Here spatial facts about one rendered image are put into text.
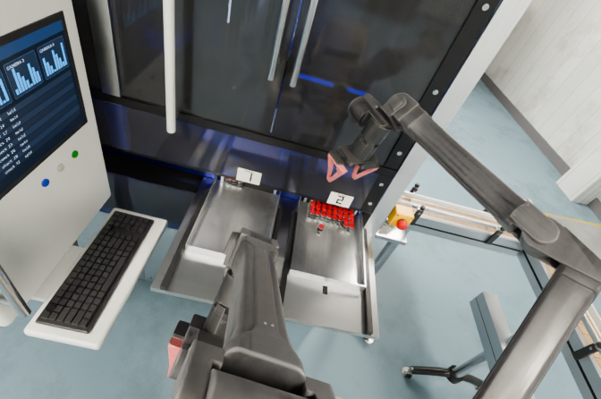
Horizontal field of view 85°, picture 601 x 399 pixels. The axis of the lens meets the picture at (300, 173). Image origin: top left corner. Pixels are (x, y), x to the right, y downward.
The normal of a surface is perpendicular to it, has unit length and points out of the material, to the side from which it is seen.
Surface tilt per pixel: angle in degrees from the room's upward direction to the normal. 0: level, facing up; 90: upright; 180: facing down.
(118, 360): 0
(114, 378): 0
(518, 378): 47
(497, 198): 51
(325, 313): 0
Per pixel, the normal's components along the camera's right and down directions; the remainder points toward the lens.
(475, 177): -0.53, -0.33
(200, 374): 0.40, -0.92
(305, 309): 0.25, -0.71
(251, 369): 0.15, 0.05
